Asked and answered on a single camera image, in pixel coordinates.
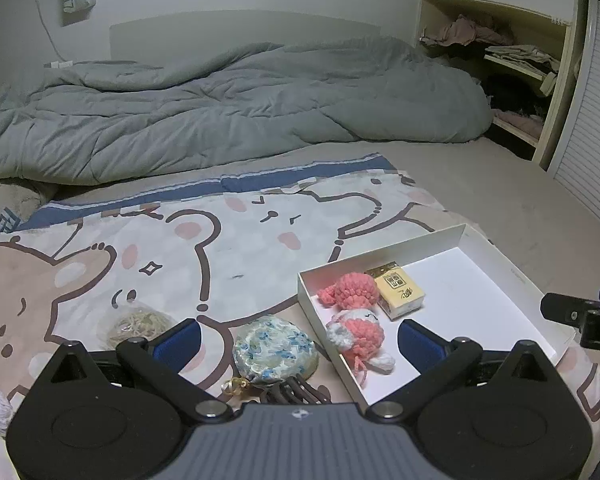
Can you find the pink folded clothes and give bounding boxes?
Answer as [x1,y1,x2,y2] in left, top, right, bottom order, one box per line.
[492,110,547,139]

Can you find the white cable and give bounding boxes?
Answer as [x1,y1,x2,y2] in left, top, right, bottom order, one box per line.
[29,0,72,65]

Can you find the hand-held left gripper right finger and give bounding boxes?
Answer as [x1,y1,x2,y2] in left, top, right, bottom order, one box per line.
[366,318,561,421]

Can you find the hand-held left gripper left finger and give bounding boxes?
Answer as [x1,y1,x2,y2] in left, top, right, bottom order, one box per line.
[42,318,233,418]

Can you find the grey duvet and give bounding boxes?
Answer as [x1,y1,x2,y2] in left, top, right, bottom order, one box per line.
[0,36,495,184]

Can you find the pink crochet toy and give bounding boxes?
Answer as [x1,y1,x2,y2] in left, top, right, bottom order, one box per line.
[316,272,397,387]

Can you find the cream shelf unit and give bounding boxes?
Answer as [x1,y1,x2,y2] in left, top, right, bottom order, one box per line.
[414,0,582,171]

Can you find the small yellow box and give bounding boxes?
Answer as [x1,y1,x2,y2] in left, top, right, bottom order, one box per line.
[375,266,426,322]

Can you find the grey fluffy blanket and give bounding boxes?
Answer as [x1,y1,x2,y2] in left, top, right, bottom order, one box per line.
[0,177,59,224]

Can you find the cartoon printed blanket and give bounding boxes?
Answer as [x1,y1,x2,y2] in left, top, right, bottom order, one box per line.
[0,154,600,480]

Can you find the pink crumpled clothes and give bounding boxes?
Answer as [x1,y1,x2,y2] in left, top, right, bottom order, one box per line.
[420,14,517,47]

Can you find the beige folded clothes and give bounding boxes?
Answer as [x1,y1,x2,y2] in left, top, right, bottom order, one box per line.
[484,44,562,75]

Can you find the white cardboard box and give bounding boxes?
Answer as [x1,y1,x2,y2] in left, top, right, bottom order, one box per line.
[297,223,589,407]

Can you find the floral satin pouch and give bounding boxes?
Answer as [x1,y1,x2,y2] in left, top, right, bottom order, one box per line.
[221,315,321,397]

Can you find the white shutter door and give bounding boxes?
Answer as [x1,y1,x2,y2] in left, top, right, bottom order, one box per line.
[546,0,600,242]

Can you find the white headboard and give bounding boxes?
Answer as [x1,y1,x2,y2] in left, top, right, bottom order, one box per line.
[110,10,384,62]

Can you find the gold metal clip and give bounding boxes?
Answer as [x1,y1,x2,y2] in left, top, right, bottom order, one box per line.
[364,261,400,279]

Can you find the dark clothes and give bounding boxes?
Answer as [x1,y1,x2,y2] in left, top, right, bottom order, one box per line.
[481,74,552,117]

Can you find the dark hair claw clip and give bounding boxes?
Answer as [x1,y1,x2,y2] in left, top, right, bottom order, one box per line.
[260,375,334,406]

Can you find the clear bag of rubber bands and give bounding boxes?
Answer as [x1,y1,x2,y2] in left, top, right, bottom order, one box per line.
[105,305,177,352]

